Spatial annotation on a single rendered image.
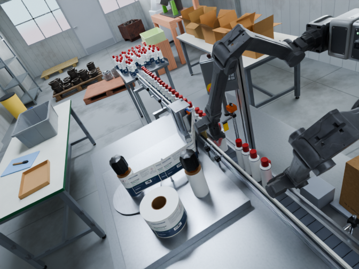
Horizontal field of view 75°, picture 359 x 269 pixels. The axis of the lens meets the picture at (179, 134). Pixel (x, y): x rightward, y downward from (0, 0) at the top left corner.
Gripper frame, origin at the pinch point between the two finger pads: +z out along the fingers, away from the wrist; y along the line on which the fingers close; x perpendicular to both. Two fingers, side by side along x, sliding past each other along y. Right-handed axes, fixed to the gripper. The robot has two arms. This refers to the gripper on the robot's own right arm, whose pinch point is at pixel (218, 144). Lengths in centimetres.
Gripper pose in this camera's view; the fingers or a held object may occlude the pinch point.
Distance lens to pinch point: 135.2
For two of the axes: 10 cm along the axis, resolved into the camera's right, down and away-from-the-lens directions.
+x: 8.6, -4.7, 1.7
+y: 4.1, 4.5, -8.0
